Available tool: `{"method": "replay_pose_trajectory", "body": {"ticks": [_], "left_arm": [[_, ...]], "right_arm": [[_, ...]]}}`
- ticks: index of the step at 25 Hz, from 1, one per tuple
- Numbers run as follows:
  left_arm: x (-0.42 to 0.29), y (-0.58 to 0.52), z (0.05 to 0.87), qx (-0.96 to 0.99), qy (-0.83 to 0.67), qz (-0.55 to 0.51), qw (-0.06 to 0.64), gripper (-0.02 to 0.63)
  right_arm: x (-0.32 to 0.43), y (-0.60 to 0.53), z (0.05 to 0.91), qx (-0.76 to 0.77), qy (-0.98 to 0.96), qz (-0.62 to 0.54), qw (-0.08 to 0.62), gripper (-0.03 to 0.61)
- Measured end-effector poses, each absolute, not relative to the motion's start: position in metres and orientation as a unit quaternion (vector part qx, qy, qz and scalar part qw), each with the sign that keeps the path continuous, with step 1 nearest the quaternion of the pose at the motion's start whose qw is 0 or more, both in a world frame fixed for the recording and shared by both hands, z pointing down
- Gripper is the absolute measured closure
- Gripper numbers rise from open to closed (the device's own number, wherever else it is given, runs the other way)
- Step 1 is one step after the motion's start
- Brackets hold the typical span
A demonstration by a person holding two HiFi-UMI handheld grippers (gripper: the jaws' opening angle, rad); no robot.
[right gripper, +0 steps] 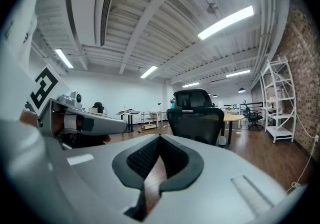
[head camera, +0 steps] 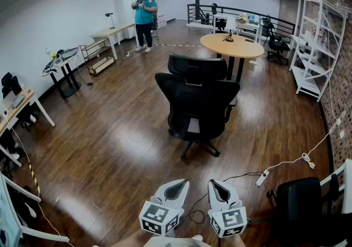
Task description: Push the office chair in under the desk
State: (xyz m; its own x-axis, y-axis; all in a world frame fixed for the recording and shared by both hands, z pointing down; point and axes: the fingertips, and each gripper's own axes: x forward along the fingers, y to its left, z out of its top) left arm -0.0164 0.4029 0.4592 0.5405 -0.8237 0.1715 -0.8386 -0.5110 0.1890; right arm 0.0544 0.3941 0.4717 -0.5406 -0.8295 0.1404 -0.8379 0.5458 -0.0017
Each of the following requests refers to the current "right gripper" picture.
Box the grey fisheye camera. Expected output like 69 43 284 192
57 91 84 110

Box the black-legged desk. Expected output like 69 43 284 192
115 109 141 134

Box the round wooden table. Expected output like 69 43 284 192
219 114 245 150

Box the person's white t-shirt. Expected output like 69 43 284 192
1 0 40 119

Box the person's left forearm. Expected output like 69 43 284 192
19 109 39 129

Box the white ceiling air conditioner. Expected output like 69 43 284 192
70 0 114 47

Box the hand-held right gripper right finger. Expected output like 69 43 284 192
144 134 309 224

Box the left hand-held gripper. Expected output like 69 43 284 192
26 64 128 149

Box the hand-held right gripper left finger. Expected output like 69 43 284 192
42 134 161 221

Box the grey ceiling fixture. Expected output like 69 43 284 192
206 2 219 15

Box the wooden top white desk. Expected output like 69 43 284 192
148 111 168 129

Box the wooden shoe rack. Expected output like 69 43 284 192
140 112 158 131

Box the white metal shelving unit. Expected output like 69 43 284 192
259 59 298 144

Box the black mesh office chair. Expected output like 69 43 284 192
166 89 225 147

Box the person's left hand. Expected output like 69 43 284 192
52 113 65 136

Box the white power cable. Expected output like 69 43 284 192
286 67 320 194

